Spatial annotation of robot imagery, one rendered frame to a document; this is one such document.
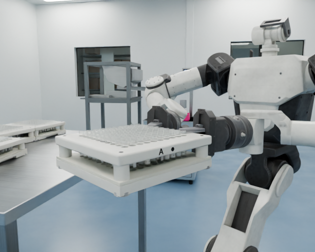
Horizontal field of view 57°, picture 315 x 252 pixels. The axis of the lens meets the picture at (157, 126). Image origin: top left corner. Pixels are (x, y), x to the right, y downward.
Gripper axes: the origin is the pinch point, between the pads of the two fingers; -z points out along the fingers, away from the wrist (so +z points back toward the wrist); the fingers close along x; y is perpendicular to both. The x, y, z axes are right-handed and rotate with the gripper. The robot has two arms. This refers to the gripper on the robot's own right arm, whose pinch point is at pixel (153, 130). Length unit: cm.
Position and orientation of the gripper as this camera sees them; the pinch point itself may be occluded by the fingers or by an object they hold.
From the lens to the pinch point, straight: 76.2
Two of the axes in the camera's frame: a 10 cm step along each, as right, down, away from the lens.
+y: -9.7, -0.6, 2.4
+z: 2.4, -1.1, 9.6
